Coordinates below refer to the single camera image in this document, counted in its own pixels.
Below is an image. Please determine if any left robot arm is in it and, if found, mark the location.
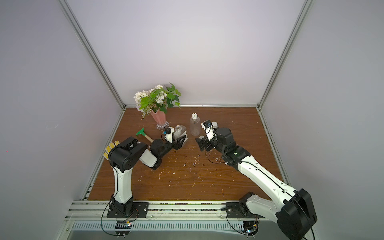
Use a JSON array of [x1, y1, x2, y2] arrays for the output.
[[104, 135, 188, 218]]

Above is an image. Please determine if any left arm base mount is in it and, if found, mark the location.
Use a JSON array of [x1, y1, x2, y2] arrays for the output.
[[107, 202, 149, 219]]

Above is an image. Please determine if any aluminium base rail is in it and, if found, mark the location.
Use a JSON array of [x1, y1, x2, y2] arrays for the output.
[[65, 201, 276, 236]]

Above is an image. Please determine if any square clear bottle with label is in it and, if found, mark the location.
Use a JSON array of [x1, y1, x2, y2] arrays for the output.
[[174, 125, 187, 140]]

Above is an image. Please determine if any green scraper wooden handle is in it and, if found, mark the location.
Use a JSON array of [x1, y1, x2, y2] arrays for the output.
[[136, 128, 154, 143]]

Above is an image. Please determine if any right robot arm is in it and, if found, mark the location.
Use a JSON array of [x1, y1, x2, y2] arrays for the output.
[[196, 124, 318, 240]]

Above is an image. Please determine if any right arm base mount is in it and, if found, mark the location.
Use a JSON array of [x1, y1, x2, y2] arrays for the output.
[[221, 202, 263, 219]]

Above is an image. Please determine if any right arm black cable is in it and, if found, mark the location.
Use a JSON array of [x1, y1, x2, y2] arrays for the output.
[[205, 151, 226, 165]]

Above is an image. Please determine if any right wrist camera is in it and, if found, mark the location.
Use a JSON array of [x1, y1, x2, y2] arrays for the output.
[[201, 120, 215, 141]]

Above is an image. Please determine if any pink vase with flowers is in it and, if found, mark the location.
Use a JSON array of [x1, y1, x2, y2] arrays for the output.
[[134, 83, 182, 131]]

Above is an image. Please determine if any yellow work glove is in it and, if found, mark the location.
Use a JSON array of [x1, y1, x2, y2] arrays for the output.
[[103, 141, 120, 161]]

